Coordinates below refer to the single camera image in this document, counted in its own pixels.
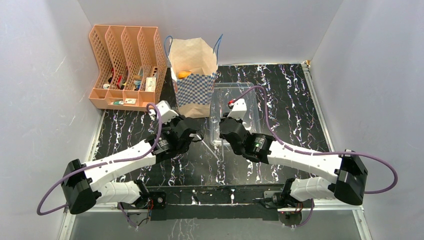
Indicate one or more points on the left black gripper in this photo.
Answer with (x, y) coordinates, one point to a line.
(166, 125)

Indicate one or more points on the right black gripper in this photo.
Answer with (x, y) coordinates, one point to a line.
(228, 127)

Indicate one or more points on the orange fake donut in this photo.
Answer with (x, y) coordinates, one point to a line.
(183, 74)

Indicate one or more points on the blue checkered paper bag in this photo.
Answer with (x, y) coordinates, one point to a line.
(194, 93)

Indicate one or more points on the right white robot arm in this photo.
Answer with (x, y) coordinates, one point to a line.
(341, 176)

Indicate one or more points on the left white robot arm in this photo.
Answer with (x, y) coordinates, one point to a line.
(93, 182)

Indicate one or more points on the small white card box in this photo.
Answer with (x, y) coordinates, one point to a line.
(130, 101)

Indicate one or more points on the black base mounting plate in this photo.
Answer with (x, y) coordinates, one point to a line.
(228, 202)

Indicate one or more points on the white stapler box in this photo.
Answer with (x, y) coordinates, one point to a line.
(150, 84)

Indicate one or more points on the green white glue tube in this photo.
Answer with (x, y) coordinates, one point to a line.
(118, 103)

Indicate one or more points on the red small box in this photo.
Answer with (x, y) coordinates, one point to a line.
(119, 82)

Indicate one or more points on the peach plastic file organizer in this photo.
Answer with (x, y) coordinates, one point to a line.
(136, 53)

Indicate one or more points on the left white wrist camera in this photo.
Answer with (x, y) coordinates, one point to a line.
(168, 115)

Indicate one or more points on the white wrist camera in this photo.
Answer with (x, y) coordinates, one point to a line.
(168, 115)
(237, 108)

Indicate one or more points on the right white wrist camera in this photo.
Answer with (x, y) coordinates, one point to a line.
(237, 108)

